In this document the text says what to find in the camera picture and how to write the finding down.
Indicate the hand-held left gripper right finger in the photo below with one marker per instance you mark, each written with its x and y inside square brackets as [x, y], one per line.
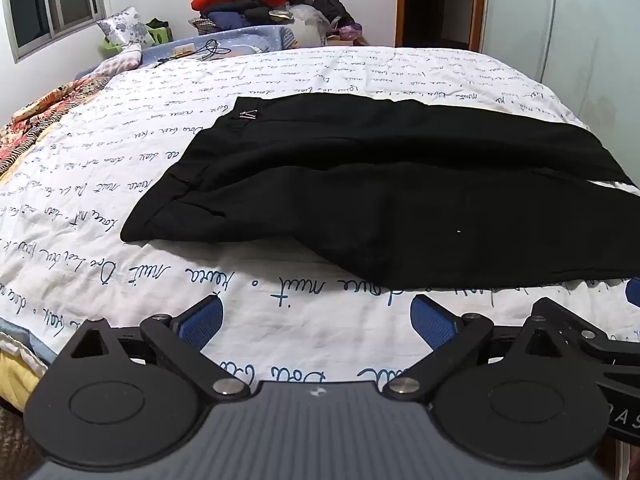
[430, 320]

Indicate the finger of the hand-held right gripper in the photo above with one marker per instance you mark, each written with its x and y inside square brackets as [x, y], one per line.
[572, 326]
[634, 292]

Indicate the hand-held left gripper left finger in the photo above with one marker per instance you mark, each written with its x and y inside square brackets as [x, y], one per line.
[202, 322]

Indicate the black pants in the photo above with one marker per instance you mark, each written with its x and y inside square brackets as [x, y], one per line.
[375, 185]

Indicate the white script-printed bedspread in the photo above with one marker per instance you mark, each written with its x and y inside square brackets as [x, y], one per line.
[150, 270]

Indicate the yellow bed sheet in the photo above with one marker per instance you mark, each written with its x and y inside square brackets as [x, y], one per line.
[17, 375]

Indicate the pale wardrobe door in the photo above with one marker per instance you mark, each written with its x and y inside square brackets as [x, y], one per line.
[575, 35]

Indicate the red floral blanket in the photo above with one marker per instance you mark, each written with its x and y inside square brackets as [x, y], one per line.
[45, 105]

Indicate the white patterned cloth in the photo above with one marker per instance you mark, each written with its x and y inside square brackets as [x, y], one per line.
[122, 60]

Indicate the green plastic basket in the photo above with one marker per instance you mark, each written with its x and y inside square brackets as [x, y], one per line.
[161, 36]

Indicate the light blue quilt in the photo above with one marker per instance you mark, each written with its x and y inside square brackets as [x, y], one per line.
[260, 37]

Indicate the purple cloth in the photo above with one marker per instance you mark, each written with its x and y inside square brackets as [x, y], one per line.
[351, 31]

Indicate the navy blue garment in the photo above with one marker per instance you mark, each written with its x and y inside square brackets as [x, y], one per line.
[225, 19]

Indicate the blue floral pillow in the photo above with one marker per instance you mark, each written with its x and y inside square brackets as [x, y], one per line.
[125, 27]

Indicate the white plastic bag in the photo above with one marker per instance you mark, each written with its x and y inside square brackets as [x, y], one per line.
[310, 30]

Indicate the black folded garment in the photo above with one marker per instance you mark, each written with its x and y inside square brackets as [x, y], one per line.
[262, 13]

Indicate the black bag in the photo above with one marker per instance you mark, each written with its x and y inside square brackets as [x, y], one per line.
[332, 10]

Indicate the wooden door frame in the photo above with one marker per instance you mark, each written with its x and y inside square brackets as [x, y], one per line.
[477, 5]

